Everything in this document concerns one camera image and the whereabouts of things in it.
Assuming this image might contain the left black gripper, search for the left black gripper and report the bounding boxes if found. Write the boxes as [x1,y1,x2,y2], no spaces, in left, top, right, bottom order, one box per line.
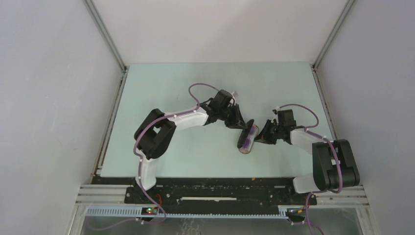
[218,105,248,131]

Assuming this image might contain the black glasses case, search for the black glasses case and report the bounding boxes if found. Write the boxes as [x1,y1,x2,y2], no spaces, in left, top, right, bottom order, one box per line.
[237,119,255,153]

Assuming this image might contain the pink sunglasses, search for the pink sunglasses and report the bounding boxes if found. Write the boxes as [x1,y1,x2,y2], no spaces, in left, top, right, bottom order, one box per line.
[239,124,258,154]

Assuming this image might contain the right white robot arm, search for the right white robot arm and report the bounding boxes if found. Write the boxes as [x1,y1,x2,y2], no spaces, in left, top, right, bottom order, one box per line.
[254,110,360,205]

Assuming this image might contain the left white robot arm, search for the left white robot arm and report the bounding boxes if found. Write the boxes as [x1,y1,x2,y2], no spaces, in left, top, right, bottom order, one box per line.
[133,90,247,204]

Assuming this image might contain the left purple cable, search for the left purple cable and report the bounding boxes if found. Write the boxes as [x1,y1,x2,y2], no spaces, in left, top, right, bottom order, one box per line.
[133,83,221,224]

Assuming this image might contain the white cable duct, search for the white cable duct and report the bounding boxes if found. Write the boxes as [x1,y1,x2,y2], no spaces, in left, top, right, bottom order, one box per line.
[85,206,288,219]

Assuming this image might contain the right aluminium frame post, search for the right aluminium frame post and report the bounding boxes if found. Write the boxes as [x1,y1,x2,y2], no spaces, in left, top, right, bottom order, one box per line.
[312,0,357,71]

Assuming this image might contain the aluminium frame post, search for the aluminium frame post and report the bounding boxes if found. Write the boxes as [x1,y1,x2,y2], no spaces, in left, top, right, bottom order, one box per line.
[82,0,128,72]
[312,0,357,71]

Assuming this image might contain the left aluminium frame post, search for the left aluminium frame post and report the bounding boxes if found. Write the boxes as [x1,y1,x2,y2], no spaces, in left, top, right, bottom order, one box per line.
[82,0,128,72]

